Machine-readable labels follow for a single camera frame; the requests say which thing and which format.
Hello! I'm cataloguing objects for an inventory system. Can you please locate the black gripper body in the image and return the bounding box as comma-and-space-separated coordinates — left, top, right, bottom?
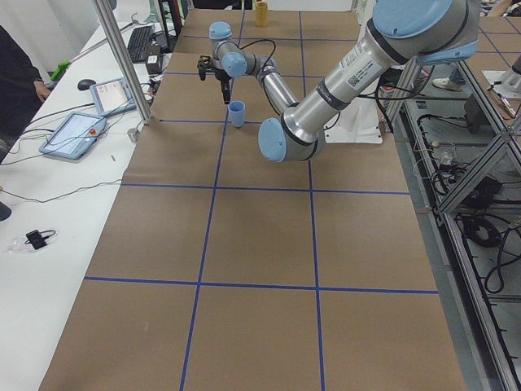
215, 69, 230, 84

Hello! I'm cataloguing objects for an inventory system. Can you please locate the blue plastic cup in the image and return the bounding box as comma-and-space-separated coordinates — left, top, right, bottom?
228, 100, 246, 128

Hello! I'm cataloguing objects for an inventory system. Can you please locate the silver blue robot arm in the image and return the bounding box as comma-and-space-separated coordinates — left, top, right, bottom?
197, 1, 480, 162

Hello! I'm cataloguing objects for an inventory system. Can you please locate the wooden chopstick holder cup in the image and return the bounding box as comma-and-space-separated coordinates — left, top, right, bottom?
255, 1, 268, 28

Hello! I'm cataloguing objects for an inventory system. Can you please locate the black box with label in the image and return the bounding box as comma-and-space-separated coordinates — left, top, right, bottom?
146, 54, 163, 75

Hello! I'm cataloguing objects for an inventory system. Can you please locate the black keyboard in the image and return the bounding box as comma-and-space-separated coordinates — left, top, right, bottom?
127, 25, 154, 64

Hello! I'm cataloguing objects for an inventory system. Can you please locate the small silver metal cylinder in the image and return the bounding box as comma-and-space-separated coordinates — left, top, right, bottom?
127, 128, 139, 143

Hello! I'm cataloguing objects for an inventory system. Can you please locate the blue teach pendant far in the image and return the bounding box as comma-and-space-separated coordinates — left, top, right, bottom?
90, 77, 136, 117

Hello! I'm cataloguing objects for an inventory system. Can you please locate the blue teach pendant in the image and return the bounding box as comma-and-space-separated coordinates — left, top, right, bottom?
90, 77, 136, 117
39, 112, 107, 160

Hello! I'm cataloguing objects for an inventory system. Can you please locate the black computer mouse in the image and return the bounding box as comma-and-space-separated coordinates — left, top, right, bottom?
77, 79, 96, 91

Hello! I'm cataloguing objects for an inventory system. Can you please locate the blue teach pendant near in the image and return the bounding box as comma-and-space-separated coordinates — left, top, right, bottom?
39, 112, 107, 160

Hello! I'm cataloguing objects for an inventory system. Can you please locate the person in black clothes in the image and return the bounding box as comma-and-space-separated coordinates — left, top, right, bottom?
1, 27, 50, 144

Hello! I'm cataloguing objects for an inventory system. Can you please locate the black adapter in plastic bag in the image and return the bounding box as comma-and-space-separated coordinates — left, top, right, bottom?
7, 230, 58, 253

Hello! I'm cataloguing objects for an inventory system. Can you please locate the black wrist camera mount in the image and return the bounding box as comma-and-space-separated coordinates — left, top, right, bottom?
197, 55, 215, 81

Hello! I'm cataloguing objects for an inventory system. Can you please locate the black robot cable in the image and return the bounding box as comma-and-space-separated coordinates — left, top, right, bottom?
238, 38, 278, 74

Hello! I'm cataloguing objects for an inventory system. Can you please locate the aluminium frame post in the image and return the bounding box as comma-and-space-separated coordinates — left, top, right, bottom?
92, 0, 152, 125

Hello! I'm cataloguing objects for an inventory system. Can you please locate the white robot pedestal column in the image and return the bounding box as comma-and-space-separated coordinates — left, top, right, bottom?
321, 0, 384, 145

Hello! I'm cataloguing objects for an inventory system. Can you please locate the green handled tool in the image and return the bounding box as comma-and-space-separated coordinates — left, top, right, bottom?
50, 61, 71, 81

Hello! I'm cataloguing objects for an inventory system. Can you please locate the aluminium frame rail right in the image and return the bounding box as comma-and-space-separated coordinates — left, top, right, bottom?
387, 53, 520, 390

